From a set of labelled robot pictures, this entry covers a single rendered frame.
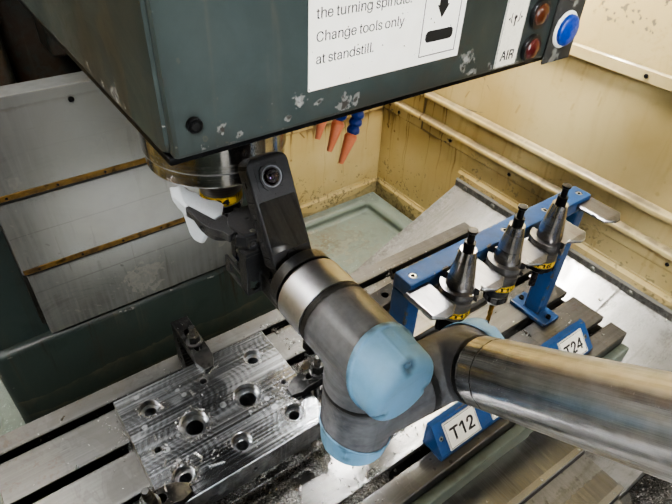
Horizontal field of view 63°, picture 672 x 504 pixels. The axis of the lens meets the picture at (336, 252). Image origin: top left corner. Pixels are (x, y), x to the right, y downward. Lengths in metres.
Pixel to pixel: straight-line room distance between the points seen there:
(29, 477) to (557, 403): 0.87
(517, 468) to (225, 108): 1.03
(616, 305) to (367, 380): 1.16
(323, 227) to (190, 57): 1.67
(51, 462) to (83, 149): 0.54
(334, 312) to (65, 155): 0.70
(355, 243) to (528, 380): 1.48
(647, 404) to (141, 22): 0.41
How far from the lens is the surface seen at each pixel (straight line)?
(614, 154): 1.47
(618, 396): 0.45
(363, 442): 0.56
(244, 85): 0.39
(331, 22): 0.41
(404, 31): 0.46
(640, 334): 1.53
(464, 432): 1.05
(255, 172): 0.53
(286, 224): 0.54
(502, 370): 0.53
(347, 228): 2.01
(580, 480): 1.34
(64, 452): 1.11
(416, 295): 0.84
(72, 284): 1.24
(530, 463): 1.28
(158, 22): 0.35
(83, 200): 1.13
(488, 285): 0.88
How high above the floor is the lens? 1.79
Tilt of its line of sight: 39 degrees down
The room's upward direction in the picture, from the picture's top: 3 degrees clockwise
